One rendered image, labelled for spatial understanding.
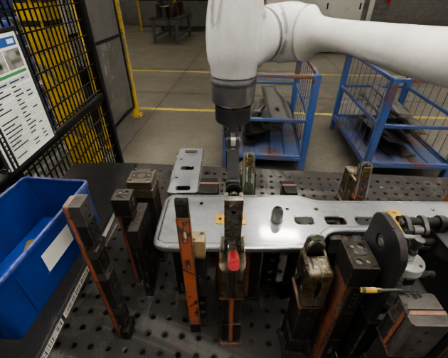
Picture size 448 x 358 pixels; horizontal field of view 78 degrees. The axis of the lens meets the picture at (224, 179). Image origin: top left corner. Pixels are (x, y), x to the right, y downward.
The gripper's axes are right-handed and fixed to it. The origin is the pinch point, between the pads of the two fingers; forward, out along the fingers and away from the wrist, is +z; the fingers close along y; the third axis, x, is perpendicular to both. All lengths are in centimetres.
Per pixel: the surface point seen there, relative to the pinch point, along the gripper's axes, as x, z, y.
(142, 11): 331, 42, 1206
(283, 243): -13.2, 13.1, -8.4
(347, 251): -21.9, 1.3, -21.1
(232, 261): 0.2, -1.5, -25.8
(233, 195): 0.0, -7.6, -15.2
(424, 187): -98, 43, 56
